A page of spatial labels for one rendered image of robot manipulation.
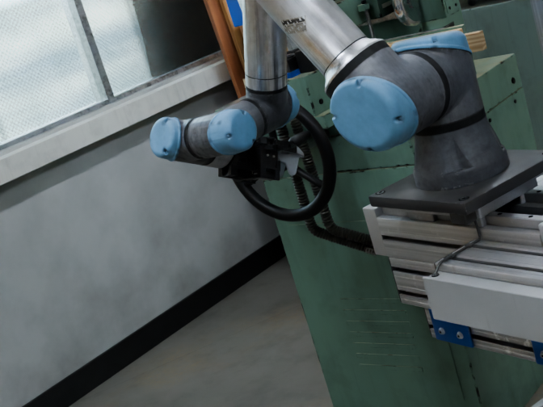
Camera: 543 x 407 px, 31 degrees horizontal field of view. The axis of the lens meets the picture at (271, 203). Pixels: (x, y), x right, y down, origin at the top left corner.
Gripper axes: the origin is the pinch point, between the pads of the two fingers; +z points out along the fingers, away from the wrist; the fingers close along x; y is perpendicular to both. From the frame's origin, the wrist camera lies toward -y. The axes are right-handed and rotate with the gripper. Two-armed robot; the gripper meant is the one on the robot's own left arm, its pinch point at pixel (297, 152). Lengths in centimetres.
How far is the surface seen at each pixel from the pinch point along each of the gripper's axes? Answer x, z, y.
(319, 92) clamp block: -5.0, 11.7, -15.2
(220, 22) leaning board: -134, 97, -79
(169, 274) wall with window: -150, 89, 16
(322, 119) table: -3.5, 11.2, -8.9
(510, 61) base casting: 5, 71, -32
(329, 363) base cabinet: -35, 48, 44
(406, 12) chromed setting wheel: 0, 35, -37
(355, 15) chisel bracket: -9.6, 29.0, -37.4
